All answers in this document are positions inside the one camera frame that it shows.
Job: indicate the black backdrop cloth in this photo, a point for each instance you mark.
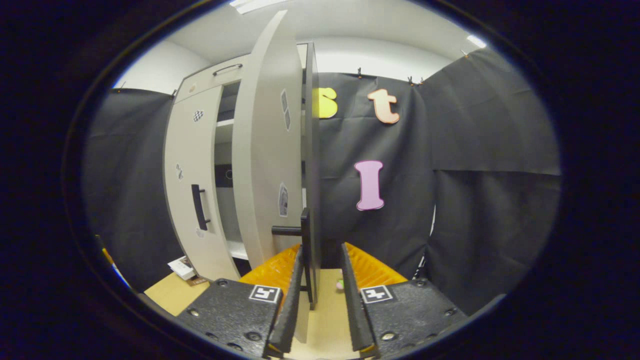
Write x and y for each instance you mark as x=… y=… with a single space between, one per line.
x=475 y=150

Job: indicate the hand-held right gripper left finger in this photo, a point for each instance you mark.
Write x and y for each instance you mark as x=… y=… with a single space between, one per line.
x=292 y=300

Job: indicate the white cabinet shelf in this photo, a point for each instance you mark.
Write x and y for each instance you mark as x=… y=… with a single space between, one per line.
x=225 y=122
x=239 y=249

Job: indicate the grey cabinet door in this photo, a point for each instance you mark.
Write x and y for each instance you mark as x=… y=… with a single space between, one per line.
x=195 y=150
x=265 y=150

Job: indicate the pink and green plush toy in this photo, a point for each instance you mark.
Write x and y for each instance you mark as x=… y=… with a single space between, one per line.
x=340 y=285

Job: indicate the grey double-door shoe cabinet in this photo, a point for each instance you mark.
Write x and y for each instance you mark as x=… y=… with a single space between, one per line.
x=312 y=150

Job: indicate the small ceiling light panel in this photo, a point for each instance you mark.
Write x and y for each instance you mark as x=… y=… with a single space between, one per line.
x=476 y=41

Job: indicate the large ceiling light panel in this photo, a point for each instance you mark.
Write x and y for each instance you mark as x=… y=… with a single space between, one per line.
x=255 y=4

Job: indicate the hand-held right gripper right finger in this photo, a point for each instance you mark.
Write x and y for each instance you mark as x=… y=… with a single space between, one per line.
x=350 y=300

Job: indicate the white cardboard box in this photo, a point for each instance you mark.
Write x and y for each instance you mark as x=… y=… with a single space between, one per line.
x=181 y=267

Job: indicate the grey cabinet drawer front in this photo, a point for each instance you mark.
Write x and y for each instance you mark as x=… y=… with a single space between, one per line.
x=200 y=85

